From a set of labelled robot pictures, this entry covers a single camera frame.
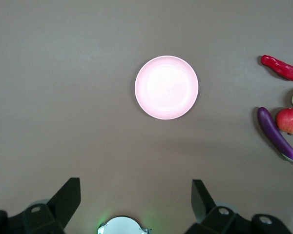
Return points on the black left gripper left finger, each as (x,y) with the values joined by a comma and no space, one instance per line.
(61,202)

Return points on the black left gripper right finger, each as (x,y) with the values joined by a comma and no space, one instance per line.
(202,202)

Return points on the purple eggplant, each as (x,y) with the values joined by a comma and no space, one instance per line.
(273,131)

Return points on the red apple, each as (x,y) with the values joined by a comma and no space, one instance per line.
(290,120)

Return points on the red chili pepper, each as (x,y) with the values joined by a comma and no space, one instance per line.
(280,67)

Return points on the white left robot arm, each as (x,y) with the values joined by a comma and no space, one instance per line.
(123,226)

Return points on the brown table mat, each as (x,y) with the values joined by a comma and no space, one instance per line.
(63,97)

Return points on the pink round plate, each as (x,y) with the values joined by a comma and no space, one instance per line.
(166,87)

